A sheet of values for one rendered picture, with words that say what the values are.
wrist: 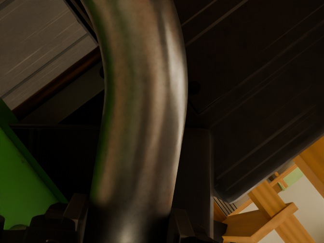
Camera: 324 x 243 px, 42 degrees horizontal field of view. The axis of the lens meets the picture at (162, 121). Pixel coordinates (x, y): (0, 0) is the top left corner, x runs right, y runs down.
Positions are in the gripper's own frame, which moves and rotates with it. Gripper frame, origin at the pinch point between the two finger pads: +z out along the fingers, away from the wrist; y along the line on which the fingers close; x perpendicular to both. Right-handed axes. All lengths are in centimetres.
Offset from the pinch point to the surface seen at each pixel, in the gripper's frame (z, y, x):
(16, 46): 49, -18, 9
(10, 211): 2.8, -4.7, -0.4
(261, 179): 8.0, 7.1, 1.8
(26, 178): 2.8, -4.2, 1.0
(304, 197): 871, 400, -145
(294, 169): 832, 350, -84
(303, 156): 73, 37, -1
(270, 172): 8.1, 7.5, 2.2
